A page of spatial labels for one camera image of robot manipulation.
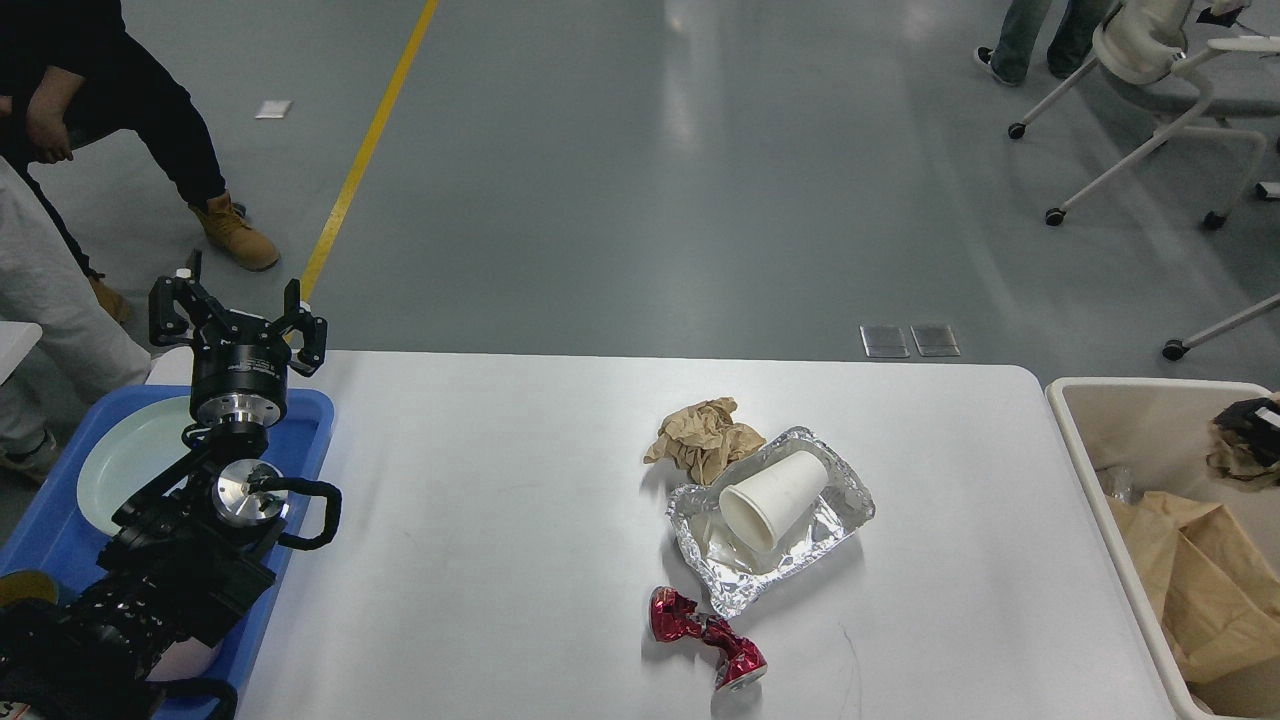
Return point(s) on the person in black clothes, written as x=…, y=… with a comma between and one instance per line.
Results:
x=72, y=73

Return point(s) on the grey mug yellow inside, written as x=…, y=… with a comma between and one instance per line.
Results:
x=28, y=584

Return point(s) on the green plate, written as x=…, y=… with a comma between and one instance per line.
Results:
x=132, y=453

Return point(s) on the small brown paper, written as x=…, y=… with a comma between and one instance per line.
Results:
x=1231, y=458

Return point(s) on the aluminium foil sheet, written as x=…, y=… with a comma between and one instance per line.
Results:
x=1117, y=481

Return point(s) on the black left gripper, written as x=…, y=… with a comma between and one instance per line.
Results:
x=234, y=381

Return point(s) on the crumpled brown paper ball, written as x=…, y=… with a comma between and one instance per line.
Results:
x=703, y=440

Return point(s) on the person in jeans background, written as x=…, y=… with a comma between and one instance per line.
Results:
x=1008, y=61

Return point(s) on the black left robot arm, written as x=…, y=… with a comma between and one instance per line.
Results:
x=189, y=558

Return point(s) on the white office chair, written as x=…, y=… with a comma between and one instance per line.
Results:
x=1191, y=88

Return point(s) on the aluminium foil tray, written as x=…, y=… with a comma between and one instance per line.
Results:
x=736, y=576

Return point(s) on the large brown paper sheet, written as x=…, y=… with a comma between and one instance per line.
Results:
x=1212, y=591

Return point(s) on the pink mug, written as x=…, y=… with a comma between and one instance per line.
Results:
x=184, y=660

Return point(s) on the person in grey trousers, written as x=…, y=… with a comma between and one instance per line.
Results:
x=41, y=283

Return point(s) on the white paper cup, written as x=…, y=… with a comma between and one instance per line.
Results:
x=760, y=509

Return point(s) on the floor socket plates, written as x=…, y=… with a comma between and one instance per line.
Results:
x=893, y=342

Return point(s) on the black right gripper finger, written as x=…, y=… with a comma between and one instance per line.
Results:
x=1251, y=428

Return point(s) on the beige waste bin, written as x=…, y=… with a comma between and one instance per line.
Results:
x=1158, y=429

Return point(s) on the crushed red can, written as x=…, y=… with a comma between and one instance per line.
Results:
x=673, y=616

